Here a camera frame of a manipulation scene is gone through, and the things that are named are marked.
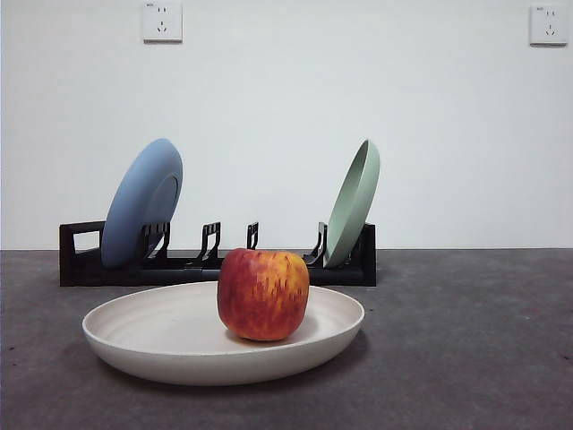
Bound black plate rack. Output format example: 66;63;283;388
58;219;378;288

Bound pale yellow plate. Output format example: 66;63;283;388
81;279;366;387

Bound blue plate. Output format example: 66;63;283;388
100;137;185;269

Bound white wall socket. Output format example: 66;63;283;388
142;0;184;45
529;4;563;47

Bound green plate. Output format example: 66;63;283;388
324;137;382;270

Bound red yellow apple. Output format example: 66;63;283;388
217;246;311;342

